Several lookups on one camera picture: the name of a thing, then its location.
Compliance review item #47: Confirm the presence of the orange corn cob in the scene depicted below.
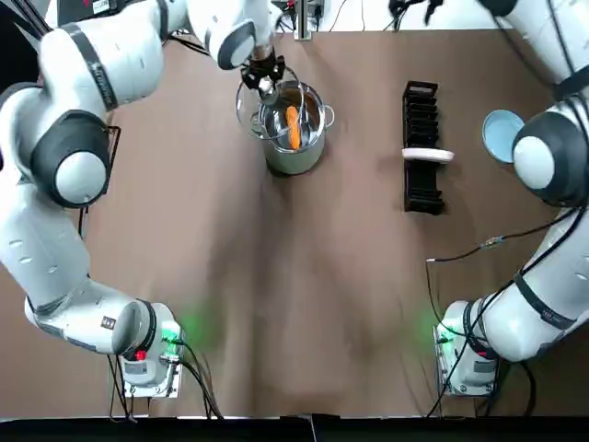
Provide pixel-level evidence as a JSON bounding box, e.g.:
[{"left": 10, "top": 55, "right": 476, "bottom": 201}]
[{"left": 285, "top": 106, "right": 303, "bottom": 151}]

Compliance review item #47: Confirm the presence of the glass pot lid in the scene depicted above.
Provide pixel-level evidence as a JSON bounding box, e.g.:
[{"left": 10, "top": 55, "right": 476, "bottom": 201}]
[{"left": 235, "top": 64, "right": 307, "bottom": 139}]

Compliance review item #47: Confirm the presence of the black dish rack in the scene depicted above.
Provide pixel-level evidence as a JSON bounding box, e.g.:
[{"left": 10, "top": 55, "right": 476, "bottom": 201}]
[{"left": 402, "top": 80, "right": 446, "bottom": 215}]

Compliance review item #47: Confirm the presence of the black cable with connector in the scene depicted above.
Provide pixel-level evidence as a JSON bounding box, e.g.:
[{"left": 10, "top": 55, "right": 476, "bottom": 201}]
[{"left": 425, "top": 234, "right": 553, "bottom": 323}]

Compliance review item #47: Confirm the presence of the light blue plate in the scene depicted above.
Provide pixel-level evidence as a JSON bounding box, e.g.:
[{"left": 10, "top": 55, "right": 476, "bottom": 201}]
[{"left": 481, "top": 109, "right": 525, "bottom": 165}]

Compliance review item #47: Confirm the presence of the white plate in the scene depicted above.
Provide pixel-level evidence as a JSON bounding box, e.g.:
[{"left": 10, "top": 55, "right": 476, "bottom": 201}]
[{"left": 401, "top": 146, "right": 456, "bottom": 165}]

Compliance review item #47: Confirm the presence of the aluminium post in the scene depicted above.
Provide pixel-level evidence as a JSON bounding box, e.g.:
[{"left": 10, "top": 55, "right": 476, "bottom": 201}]
[{"left": 295, "top": 0, "right": 318, "bottom": 41}]

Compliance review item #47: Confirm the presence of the stainless steel pot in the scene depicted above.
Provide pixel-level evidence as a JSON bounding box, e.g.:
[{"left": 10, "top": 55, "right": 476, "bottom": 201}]
[{"left": 250, "top": 80, "right": 336, "bottom": 176}]

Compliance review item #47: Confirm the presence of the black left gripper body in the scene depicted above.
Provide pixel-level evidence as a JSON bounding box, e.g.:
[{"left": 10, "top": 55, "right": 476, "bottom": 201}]
[{"left": 248, "top": 53, "right": 280, "bottom": 80}]

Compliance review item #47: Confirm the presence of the black wire cup rack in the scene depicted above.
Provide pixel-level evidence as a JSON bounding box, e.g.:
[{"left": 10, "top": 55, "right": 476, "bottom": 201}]
[{"left": 106, "top": 124, "right": 123, "bottom": 188}]

